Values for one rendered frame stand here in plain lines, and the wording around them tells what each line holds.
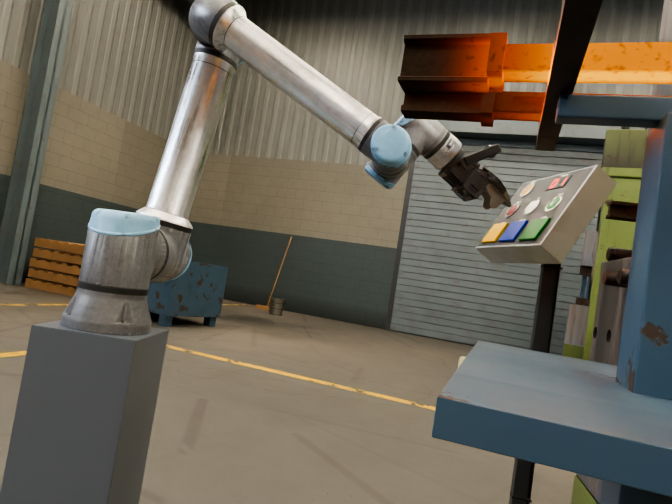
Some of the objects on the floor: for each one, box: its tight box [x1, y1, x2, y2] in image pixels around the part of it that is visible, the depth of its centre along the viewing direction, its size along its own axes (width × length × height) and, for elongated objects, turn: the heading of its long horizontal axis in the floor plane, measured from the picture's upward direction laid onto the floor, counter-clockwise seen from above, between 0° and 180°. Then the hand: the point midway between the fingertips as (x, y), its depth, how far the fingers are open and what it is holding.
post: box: [509, 264, 558, 504], centre depth 147 cm, size 4×4×108 cm
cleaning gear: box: [256, 237, 292, 316], centre depth 926 cm, size 80×118×145 cm
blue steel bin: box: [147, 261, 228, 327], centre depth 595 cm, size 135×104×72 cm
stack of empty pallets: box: [25, 237, 85, 296], centre depth 723 cm, size 126×88×70 cm
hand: (508, 201), depth 136 cm, fingers closed
